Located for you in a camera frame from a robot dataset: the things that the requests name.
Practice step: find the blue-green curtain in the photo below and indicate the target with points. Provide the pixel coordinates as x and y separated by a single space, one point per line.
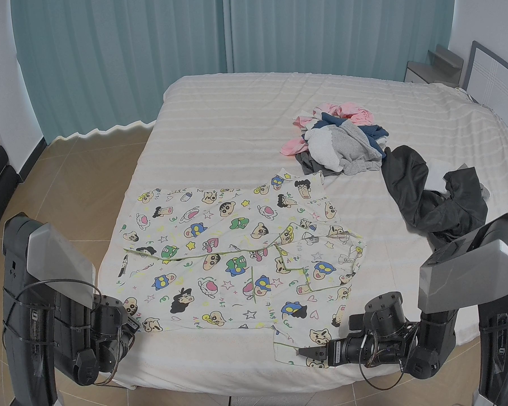
118 45
330 19

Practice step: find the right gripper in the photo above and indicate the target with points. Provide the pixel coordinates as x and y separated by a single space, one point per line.
347 351

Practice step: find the grey bedside table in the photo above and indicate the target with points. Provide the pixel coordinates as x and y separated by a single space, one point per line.
427 72

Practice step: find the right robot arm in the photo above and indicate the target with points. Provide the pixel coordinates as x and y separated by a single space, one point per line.
491 294

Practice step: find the pile of clothes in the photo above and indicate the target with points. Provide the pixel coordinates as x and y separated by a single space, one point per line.
343 146

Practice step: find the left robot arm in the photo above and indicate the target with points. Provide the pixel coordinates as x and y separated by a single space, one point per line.
34 311

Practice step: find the white printed pyjama top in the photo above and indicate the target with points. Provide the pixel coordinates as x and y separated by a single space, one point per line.
220 235

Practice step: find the black garment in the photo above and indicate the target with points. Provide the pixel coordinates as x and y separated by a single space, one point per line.
406 184

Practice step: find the bed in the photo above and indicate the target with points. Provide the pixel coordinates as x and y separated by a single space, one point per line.
237 112

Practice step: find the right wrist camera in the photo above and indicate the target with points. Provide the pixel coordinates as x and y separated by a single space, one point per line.
357 323

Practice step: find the white garment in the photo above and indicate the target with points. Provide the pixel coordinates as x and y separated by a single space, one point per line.
438 176

